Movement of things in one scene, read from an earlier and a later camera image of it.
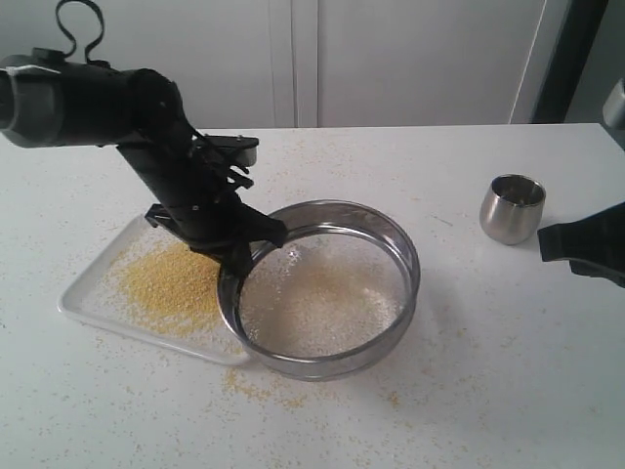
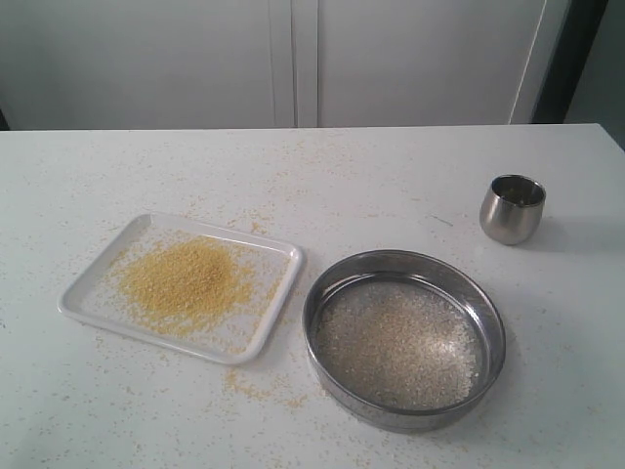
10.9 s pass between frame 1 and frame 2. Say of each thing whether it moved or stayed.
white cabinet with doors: stayed
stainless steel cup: stayed
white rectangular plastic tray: stayed
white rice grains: moved
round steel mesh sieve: moved
